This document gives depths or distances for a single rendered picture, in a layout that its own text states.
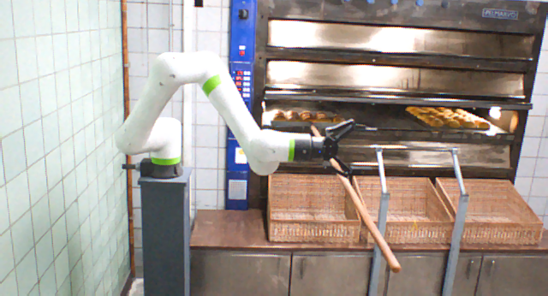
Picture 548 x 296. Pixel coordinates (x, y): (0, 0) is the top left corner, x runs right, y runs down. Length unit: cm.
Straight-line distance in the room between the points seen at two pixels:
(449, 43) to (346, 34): 70
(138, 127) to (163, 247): 60
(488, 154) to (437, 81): 68
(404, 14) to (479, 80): 71
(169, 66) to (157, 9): 143
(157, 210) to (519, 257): 227
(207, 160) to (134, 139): 134
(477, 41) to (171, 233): 233
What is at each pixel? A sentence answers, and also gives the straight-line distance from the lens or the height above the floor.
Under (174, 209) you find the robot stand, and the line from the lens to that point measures 204.
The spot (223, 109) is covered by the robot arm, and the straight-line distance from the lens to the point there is 164.
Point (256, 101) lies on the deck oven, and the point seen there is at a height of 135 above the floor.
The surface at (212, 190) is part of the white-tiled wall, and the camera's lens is 321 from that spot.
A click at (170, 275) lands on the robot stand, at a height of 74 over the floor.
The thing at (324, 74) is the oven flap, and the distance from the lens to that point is 304.
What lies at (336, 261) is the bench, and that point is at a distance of 288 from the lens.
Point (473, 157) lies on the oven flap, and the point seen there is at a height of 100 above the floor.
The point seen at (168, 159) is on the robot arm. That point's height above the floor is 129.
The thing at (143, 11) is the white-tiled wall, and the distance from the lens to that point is 304.
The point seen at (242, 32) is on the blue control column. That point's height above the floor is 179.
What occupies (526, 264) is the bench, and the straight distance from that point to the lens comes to 337.
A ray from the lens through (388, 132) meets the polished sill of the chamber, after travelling 322.
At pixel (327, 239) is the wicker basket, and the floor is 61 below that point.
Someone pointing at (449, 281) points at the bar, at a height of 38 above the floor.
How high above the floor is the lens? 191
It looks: 15 degrees down
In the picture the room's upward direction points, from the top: 3 degrees clockwise
